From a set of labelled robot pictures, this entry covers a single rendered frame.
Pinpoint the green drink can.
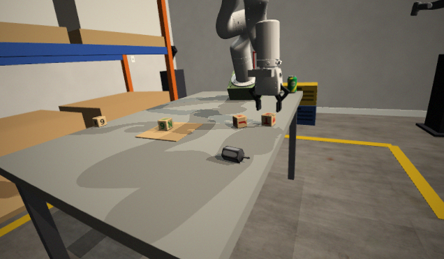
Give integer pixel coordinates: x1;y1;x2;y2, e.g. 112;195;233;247
288;76;297;94

